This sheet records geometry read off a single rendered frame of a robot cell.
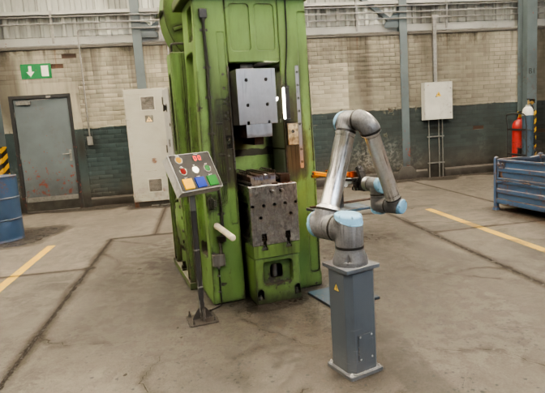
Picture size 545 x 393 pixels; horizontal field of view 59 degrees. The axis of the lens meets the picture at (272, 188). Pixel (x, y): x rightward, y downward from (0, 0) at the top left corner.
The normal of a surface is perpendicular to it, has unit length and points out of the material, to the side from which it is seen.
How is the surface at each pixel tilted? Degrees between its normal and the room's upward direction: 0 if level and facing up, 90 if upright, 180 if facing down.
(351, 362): 90
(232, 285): 90
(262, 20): 90
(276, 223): 90
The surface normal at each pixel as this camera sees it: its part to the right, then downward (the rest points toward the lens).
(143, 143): 0.12, 0.14
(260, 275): 0.34, 0.10
